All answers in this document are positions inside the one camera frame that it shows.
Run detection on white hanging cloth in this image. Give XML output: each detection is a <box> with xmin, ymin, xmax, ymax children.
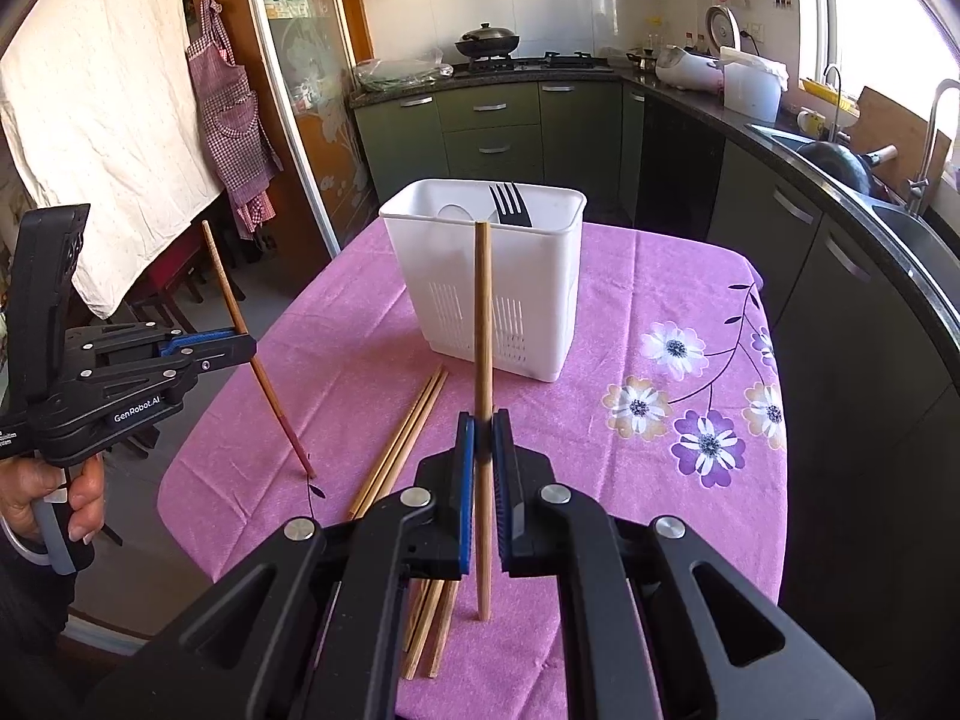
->
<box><xmin>0</xmin><ymin>0</ymin><xmax>230</xmax><ymax>320</ymax></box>

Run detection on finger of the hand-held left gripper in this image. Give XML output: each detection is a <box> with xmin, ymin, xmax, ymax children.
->
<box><xmin>79</xmin><ymin>336</ymin><xmax>258</xmax><ymax>421</ymax></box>
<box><xmin>64</xmin><ymin>322</ymin><xmax>237</xmax><ymax>362</ymax></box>

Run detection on wooden cutting board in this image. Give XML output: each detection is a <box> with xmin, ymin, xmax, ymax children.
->
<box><xmin>847</xmin><ymin>86</ymin><xmax>953</xmax><ymax>188</ymax></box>

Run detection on dark red wooden stool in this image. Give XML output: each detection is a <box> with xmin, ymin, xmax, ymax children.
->
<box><xmin>127</xmin><ymin>240</ymin><xmax>248</xmax><ymax>316</ymax></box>

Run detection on wooden chopstick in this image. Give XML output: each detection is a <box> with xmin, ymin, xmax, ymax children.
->
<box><xmin>474</xmin><ymin>222</ymin><xmax>496</xmax><ymax>622</ymax></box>
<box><xmin>356</xmin><ymin>369</ymin><xmax>449</xmax><ymax>520</ymax></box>
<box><xmin>346</xmin><ymin>366</ymin><xmax>443</xmax><ymax>520</ymax></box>
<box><xmin>201</xmin><ymin>220</ymin><xmax>317</xmax><ymax>481</ymax></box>
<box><xmin>402</xmin><ymin>579</ymin><xmax>432</xmax><ymax>681</ymax></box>
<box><xmin>427</xmin><ymin>579</ymin><xmax>460</xmax><ymax>678</ymax></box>

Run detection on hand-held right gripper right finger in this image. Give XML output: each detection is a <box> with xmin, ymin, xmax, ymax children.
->
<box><xmin>491</xmin><ymin>409</ymin><xmax>878</xmax><ymax>720</ymax></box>

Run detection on person's left forearm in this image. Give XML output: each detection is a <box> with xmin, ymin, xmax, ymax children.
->
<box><xmin>0</xmin><ymin>540</ymin><xmax>76</xmax><ymax>638</ymax></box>

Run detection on white plastic utensil holder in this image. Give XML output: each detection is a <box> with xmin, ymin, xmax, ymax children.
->
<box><xmin>379</xmin><ymin>178</ymin><xmax>587</xmax><ymax>383</ymax></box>

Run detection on black wok with lid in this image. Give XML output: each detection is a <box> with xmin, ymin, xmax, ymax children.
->
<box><xmin>454</xmin><ymin>22</ymin><xmax>521</xmax><ymax>61</ymax></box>

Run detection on window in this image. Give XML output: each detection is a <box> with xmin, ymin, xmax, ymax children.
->
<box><xmin>795</xmin><ymin>0</ymin><xmax>960</xmax><ymax>166</ymax></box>

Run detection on yellow rack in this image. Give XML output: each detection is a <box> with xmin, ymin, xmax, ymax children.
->
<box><xmin>799</xmin><ymin>77</ymin><xmax>860</xmax><ymax>117</ymax></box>

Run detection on stainless steel sink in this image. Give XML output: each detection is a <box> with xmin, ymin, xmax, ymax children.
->
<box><xmin>746</xmin><ymin>120</ymin><xmax>960</xmax><ymax>316</ymax></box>

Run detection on green lower kitchen cabinets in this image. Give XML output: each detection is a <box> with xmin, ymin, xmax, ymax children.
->
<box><xmin>352</xmin><ymin>77</ymin><xmax>960</xmax><ymax>466</ymax></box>

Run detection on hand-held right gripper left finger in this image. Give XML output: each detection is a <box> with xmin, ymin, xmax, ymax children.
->
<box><xmin>90</xmin><ymin>411</ymin><xmax>481</xmax><ymax>720</ymax></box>

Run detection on white rice cooker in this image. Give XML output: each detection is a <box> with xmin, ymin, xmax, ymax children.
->
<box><xmin>656</xmin><ymin>6</ymin><xmax>743</xmax><ymax>95</ymax></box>

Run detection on checkered apron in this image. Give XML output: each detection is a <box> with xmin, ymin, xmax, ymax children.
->
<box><xmin>186</xmin><ymin>0</ymin><xmax>284</xmax><ymax>241</ymax></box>

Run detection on black wok with handle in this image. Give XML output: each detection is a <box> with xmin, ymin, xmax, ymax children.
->
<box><xmin>796</xmin><ymin>139</ymin><xmax>897</xmax><ymax>200</ymax></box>

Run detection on person's left hand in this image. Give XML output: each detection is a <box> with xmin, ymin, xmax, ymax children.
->
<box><xmin>0</xmin><ymin>456</ymin><xmax>106</xmax><ymax>548</ymax></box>

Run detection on gas stove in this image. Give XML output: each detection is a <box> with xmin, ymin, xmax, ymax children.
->
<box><xmin>454</xmin><ymin>51</ymin><xmax>616</xmax><ymax>76</ymax></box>

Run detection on white plastic bucket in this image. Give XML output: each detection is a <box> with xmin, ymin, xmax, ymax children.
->
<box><xmin>718</xmin><ymin>46</ymin><xmax>790</xmax><ymax>123</ymax></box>

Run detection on tall metal faucet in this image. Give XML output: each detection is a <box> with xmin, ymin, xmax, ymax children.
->
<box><xmin>904</xmin><ymin>79</ymin><xmax>960</xmax><ymax>217</ymax></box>

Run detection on pink floral tablecloth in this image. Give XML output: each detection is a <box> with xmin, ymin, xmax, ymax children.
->
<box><xmin>157</xmin><ymin>221</ymin><xmax>787</xmax><ymax>720</ymax></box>

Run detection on small metal faucet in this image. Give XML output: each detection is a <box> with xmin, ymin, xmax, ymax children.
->
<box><xmin>821</xmin><ymin>64</ymin><xmax>854</xmax><ymax>143</ymax></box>

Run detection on plastic bag of vegetables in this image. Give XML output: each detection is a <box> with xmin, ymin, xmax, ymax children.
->
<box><xmin>354</xmin><ymin>49</ymin><xmax>455</xmax><ymax>95</ymax></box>

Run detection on black fork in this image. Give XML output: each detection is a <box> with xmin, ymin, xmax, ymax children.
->
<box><xmin>487</xmin><ymin>182</ymin><xmax>535</xmax><ymax>230</ymax></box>

